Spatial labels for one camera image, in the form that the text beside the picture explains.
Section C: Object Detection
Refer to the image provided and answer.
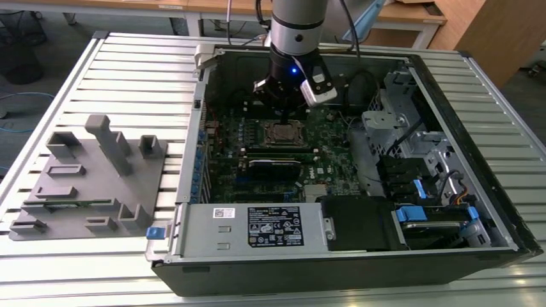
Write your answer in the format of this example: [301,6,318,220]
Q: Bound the silver CPU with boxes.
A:
[273,124,301,142]

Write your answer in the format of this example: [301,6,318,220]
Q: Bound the metal socket cover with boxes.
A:
[264,120,312,148]

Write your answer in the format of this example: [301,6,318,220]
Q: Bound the CPU socket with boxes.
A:
[262,118,312,148]

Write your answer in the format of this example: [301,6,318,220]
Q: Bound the grey case release latch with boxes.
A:
[193,44,222,71]

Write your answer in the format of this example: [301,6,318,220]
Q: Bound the black graphics card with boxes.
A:
[246,158,304,180]

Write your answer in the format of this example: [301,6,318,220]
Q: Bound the silver drive cage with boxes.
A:
[361,70,424,156]

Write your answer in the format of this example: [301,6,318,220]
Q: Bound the green motherboard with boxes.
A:
[198,95,373,205]

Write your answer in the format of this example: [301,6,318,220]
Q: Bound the silver chipset heatsink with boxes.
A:
[304,184,330,197]

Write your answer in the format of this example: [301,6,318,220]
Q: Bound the black disk bay block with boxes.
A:
[377,155,433,201]

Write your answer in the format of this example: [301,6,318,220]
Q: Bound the wooden desk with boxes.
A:
[0,0,202,38]
[201,0,449,49]

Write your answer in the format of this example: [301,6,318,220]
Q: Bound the blue disk carrier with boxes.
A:
[412,178,429,200]
[394,206,429,222]

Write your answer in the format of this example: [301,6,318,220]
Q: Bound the black plastic shroud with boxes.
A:
[318,195,412,253]

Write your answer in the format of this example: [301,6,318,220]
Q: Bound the silver power supply unit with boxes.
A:
[169,201,333,257]

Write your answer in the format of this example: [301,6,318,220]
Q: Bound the grey parts rack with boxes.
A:
[7,114,170,242]

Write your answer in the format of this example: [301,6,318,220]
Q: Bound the silver hard disk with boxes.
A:
[402,221,462,232]

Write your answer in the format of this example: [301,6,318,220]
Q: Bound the wooden cabinet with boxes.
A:
[438,0,546,92]

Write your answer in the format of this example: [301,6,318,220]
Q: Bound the green RAM stick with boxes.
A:
[23,198,114,212]

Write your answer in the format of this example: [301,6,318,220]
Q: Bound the black PC case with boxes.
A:
[143,43,545,298]

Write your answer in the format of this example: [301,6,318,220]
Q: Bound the black chair base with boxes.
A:
[519,41,546,78]

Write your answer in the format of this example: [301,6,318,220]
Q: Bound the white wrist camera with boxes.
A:
[300,63,340,107]

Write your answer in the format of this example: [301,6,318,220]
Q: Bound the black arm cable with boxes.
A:
[338,0,364,60]

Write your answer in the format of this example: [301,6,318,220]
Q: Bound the thin black cable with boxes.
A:
[385,116,426,158]

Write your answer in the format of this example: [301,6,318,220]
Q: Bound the black disk wire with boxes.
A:
[438,169,465,205]

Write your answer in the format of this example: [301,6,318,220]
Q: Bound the orange and yellow wires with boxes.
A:
[450,191,476,206]

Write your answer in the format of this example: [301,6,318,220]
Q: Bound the blue floor cable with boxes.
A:
[0,91,58,134]

